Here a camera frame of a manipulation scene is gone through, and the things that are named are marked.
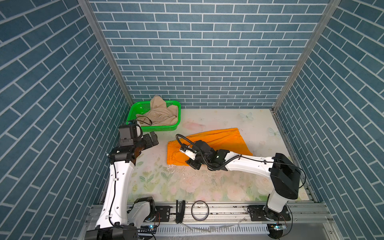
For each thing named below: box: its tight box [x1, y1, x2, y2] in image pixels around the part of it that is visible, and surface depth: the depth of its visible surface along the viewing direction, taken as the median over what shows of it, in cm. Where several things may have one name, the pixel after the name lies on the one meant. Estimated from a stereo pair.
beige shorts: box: [136, 95, 179, 126], surface depth 113 cm
